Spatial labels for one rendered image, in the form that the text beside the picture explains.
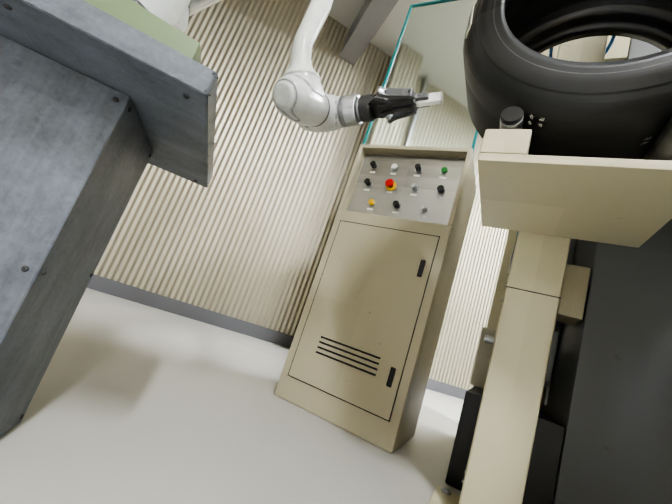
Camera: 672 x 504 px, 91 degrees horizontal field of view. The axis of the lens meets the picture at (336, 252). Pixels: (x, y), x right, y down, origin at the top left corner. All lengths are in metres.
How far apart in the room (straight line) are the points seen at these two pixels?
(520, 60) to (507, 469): 0.94
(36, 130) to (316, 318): 1.15
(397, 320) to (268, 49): 3.41
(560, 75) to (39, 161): 0.92
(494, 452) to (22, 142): 1.13
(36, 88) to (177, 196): 2.80
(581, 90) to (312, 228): 3.00
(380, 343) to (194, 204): 2.50
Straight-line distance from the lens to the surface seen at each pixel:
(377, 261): 1.46
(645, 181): 0.83
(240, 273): 3.37
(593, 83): 0.85
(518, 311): 1.04
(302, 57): 1.02
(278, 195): 3.53
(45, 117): 0.69
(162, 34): 0.70
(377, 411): 1.39
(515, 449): 1.04
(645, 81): 0.86
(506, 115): 0.84
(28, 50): 0.74
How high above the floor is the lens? 0.37
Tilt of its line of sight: 12 degrees up
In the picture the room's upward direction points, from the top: 19 degrees clockwise
